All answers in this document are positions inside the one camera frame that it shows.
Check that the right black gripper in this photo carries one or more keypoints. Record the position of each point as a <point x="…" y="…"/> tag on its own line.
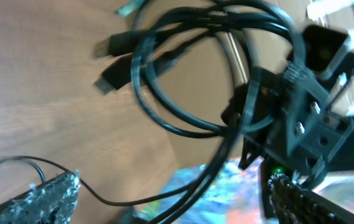
<point x="289" y="121"/>

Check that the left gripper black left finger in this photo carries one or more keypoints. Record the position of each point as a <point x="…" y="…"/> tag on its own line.
<point x="51" y="202"/>

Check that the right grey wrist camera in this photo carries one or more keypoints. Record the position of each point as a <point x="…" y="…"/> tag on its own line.
<point x="321" y="53"/>

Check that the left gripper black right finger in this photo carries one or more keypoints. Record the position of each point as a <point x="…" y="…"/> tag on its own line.
<point x="291" y="203"/>

